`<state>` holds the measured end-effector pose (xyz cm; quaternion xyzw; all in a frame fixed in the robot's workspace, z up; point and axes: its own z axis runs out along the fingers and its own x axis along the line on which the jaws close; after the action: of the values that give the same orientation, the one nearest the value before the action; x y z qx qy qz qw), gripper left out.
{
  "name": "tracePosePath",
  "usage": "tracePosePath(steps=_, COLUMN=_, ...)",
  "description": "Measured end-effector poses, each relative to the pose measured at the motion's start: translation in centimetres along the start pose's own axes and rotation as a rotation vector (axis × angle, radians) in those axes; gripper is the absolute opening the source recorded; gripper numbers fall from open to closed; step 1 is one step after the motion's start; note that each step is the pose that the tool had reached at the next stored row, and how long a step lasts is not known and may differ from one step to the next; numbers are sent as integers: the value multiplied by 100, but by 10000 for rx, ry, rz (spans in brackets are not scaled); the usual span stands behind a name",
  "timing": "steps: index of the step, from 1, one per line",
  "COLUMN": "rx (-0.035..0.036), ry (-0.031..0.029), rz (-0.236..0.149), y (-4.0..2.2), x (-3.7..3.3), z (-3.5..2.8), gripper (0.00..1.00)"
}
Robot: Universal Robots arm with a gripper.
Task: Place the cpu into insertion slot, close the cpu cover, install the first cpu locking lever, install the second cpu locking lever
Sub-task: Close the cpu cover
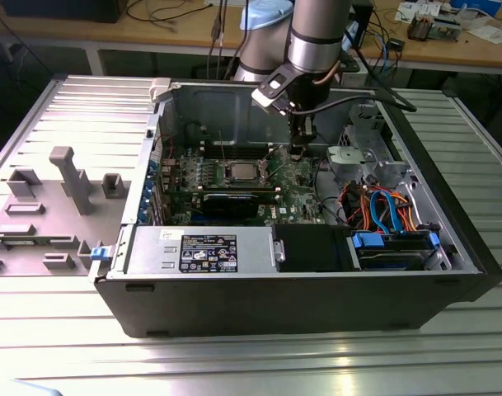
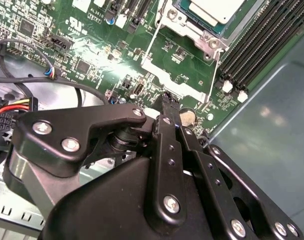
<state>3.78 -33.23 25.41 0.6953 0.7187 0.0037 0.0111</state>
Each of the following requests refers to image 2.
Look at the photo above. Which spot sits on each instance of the silver CPU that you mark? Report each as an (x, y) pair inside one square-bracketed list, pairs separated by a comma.
[(216, 8)]

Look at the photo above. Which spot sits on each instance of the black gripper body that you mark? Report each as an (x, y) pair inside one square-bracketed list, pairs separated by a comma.
[(104, 207)]

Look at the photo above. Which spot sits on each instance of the metal locking lever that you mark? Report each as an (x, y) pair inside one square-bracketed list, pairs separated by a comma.
[(158, 17)]

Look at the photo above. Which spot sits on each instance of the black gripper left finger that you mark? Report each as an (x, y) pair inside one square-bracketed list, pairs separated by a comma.
[(67, 130)]

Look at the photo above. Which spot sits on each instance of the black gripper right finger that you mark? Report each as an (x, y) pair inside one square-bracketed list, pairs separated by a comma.
[(204, 162)]

